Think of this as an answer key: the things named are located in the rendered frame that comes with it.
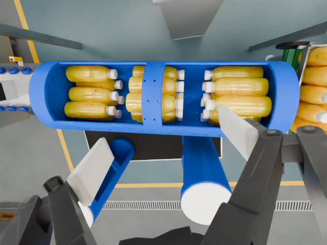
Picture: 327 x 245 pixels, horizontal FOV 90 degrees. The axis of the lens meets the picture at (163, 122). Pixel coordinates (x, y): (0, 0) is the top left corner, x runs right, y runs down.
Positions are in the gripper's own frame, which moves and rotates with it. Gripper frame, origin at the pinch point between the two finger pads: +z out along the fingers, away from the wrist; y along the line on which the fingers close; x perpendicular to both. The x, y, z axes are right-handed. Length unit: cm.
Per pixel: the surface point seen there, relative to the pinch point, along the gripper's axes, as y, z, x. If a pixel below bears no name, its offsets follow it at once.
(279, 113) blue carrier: 31.0, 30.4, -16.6
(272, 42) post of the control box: 77, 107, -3
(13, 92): -81, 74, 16
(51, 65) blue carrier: -37, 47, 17
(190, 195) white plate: -3, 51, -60
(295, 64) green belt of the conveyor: 58, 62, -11
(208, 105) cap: 12.8, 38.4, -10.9
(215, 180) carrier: 12, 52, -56
